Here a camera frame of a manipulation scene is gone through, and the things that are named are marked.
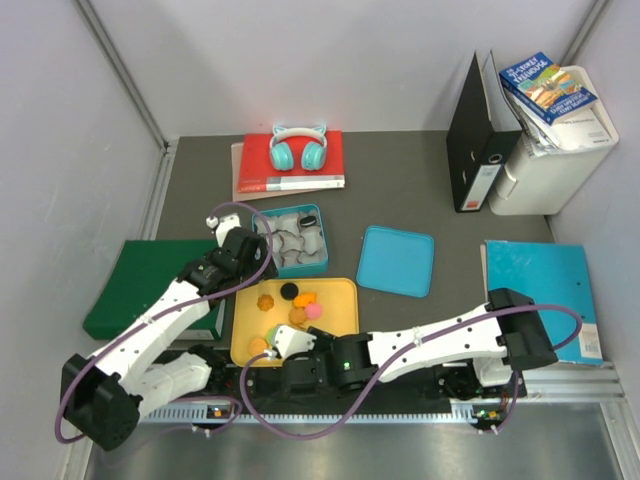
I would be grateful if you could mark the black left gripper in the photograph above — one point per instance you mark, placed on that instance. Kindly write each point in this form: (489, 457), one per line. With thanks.
(258, 265)

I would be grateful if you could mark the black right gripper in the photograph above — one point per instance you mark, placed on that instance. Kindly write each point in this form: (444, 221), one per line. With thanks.
(322, 340)

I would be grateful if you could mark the teal cookie tin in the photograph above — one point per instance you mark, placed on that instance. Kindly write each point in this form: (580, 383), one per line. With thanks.
(302, 268)

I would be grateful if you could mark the large black sandwich cookie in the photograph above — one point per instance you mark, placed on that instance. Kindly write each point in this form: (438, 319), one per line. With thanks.
(289, 291)

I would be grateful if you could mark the orange leaf shaped cookie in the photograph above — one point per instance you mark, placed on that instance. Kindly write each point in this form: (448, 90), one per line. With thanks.
(298, 317)

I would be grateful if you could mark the small black sandwich cookie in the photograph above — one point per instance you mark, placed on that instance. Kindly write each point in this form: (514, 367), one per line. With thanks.
(308, 221)

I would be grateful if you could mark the orange fish shaped cookie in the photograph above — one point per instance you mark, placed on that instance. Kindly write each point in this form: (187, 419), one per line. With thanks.
(302, 300)

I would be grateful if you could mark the teal tin lid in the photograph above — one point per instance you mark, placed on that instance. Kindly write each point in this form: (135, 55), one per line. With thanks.
(396, 261)

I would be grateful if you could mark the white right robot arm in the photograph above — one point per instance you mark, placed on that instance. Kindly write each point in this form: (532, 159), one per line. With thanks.
(501, 336)

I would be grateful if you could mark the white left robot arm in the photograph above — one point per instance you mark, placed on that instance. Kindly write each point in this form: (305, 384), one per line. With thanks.
(105, 395)

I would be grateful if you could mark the white paper cupcake liner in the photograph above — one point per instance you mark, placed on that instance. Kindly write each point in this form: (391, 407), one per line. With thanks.
(315, 248)
(267, 226)
(288, 223)
(291, 248)

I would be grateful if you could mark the orange flower shaped cookie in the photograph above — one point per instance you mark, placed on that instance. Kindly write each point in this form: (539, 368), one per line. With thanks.
(265, 302)

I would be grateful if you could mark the pink sandwich cookie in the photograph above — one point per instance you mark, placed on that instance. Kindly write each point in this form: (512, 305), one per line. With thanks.
(313, 311)

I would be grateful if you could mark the yellow plastic tray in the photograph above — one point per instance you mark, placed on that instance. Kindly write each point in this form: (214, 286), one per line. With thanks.
(337, 296)

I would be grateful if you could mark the green sandwich cookie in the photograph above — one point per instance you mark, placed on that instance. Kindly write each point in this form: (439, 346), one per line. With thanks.
(271, 335)

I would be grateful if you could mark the red book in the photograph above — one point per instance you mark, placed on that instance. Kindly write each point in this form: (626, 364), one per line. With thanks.
(258, 175)

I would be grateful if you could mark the orange round cookie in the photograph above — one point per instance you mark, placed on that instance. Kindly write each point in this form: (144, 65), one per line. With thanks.
(258, 346)

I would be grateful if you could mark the green binder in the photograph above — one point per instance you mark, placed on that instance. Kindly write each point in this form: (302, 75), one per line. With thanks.
(142, 273)

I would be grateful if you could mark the teal cat ear headphones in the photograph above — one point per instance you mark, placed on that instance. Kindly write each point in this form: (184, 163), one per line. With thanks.
(311, 156)

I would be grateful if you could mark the blue folder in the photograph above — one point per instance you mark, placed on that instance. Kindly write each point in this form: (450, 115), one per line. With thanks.
(548, 273)

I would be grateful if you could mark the black lever arch binder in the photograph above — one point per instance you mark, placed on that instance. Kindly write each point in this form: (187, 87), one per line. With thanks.
(482, 136)

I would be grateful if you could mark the white storage box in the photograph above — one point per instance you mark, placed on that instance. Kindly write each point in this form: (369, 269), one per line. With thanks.
(550, 163)

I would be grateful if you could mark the blue paperback book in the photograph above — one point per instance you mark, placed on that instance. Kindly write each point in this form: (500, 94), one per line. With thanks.
(549, 91)

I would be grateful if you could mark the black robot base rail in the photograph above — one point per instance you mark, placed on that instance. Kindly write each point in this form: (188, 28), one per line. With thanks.
(426, 390)

